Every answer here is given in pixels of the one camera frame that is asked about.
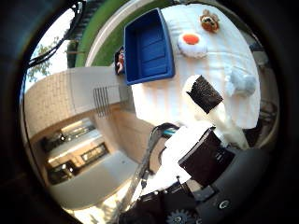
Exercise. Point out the metal floor grate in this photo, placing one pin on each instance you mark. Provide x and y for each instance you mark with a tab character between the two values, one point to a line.
101	101

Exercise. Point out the person in black clothes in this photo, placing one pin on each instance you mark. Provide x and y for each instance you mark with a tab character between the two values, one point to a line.
120	60

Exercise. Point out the grey plush toy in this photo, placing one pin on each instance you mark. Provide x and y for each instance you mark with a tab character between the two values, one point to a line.
243	82

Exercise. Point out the blue plastic container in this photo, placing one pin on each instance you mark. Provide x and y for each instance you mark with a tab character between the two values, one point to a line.
149	46

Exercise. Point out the brown animal plush toy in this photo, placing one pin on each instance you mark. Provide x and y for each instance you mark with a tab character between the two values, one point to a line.
209	21

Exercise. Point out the white striped tablecloth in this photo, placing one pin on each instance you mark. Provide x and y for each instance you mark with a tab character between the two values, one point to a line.
174	99

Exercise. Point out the fried egg plush toy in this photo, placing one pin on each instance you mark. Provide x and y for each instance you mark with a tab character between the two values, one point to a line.
191	46

